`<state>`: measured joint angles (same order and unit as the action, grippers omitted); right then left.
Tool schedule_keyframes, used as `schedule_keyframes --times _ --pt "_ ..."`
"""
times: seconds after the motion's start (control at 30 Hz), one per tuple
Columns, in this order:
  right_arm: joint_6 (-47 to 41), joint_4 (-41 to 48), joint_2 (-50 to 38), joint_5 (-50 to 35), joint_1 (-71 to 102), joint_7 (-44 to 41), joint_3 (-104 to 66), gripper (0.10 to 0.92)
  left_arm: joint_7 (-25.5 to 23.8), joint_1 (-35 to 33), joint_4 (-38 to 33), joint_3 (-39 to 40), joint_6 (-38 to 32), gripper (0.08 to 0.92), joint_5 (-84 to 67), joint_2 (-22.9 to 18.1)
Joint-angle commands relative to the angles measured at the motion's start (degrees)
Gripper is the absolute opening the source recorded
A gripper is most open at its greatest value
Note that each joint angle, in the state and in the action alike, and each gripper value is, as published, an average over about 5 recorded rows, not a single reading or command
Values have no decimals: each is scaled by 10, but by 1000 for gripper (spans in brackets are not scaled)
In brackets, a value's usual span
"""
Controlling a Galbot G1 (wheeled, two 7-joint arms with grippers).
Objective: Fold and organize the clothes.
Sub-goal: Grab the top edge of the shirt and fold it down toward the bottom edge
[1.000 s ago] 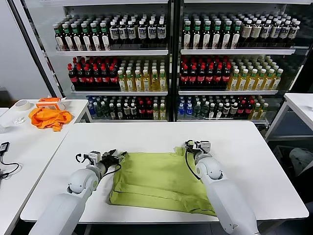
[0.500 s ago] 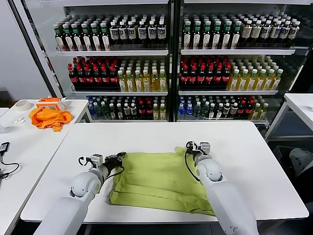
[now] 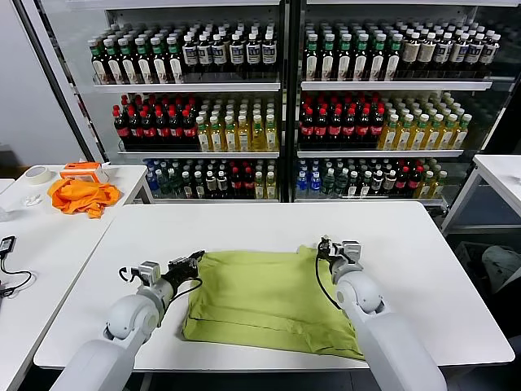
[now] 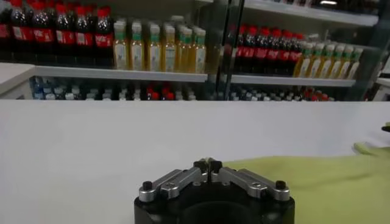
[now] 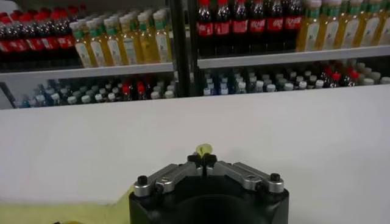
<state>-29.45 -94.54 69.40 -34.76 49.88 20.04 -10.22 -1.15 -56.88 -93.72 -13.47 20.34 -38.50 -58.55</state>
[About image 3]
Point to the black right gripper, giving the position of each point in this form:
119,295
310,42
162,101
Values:
334,256

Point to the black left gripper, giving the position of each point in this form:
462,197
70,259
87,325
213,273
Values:
177,279

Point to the yellow-green t-shirt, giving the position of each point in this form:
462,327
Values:
264,301

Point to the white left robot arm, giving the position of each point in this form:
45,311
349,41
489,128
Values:
126,317

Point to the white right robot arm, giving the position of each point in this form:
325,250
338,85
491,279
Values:
366,297

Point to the blue label water bottle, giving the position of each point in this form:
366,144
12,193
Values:
315,187
152,183
302,187

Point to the green label water bottle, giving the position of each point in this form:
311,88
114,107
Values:
329,185
342,185
175,185

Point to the yellow drink bottle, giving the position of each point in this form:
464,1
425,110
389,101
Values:
405,136
259,189
419,136
229,138
432,136
461,136
447,136
270,189
390,136
439,187
427,187
242,138
270,136
256,138
215,138
202,138

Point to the red cap cola bottle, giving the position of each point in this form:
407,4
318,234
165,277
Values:
320,126
148,128
188,128
120,126
134,128
175,128
348,126
415,183
402,183
334,126
362,126
235,185
376,126
162,128
248,185
307,126

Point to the glass beverage display cabinet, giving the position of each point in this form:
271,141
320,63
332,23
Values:
291,122

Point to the orange crumpled cloth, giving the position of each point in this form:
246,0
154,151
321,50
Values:
80,197

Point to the white side table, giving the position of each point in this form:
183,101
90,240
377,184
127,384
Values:
49,244
500,171

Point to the orange white box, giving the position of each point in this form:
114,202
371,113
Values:
80,173

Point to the small white crumpled wrapper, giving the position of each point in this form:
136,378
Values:
31,200

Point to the masking tape roll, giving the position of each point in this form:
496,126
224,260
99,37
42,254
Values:
38,181

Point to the grey speckled bag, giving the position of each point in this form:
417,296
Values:
502,264

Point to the black phone-like device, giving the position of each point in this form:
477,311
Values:
7,244

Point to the green cap dark tea bottle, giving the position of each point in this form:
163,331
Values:
361,61
175,67
143,67
393,61
113,67
345,61
128,67
312,61
377,61
99,67
159,67
329,61

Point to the white cap navy label bottle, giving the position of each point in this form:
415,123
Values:
219,56
489,52
236,55
252,55
443,53
189,56
474,53
204,56
268,54
458,53

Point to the white cap beige label bottle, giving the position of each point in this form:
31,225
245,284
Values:
427,52
411,53

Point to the glass cabinet door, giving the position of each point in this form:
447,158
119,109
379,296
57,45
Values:
72,61
510,81

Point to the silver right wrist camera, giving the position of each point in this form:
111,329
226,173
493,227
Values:
351,250

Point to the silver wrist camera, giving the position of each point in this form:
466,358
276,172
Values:
150,272
351,250

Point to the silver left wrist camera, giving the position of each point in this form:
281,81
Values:
150,272

